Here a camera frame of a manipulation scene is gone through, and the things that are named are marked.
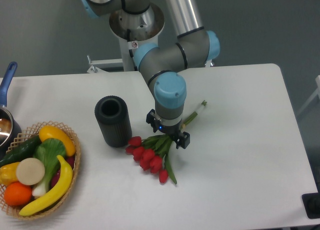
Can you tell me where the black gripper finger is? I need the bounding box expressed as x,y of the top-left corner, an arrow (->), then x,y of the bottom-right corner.
171,131 -> 190,149

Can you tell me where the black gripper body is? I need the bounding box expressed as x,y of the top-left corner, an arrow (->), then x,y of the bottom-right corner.
146,108 -> 184,141

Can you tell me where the red tulip bouquet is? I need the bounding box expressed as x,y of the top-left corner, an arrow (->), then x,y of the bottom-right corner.
125,100 -> 208,185

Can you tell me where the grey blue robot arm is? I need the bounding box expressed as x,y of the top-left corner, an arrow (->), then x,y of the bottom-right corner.
81,0 -> 220,148

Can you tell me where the dark grey ribbed vase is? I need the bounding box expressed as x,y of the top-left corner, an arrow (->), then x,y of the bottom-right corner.
94,95 -> 132,148

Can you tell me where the dark red vegetable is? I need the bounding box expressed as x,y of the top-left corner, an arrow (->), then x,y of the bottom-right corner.
50,156 -> 75,189

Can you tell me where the yellow banana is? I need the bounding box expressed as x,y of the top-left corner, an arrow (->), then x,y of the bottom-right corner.
19,155 -> 73,217

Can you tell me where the green bok choy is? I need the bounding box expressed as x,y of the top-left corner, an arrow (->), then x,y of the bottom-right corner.
32,138 -> 66,198

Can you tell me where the yellow squash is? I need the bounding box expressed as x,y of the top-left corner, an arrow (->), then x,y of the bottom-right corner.
39,125 -> 76,157

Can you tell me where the black device at edge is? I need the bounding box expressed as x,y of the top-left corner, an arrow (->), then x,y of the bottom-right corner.
301,192 -> 320,219

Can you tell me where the beige round disc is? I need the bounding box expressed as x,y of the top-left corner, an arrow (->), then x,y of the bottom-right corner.
15,158 -> 45,185

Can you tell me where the green cucumber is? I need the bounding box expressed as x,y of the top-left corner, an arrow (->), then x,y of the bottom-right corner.
0,135 -> 42,167

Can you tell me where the woven wicker basket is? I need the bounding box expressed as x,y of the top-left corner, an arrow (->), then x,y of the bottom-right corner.
0,121 -> 81,220

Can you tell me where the orange fruit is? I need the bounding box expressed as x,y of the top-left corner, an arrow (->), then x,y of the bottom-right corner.
3,182 -> 32,206

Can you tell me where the yellow bell pepper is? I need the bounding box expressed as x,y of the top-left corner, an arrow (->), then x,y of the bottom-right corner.
0,162 -> 20,186

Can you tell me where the white frame at right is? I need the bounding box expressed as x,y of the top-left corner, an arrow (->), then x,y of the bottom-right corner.
296,75 -> 320,119

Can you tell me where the blue handled saucepan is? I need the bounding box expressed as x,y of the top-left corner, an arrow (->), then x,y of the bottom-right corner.
0,62 -> 22,159

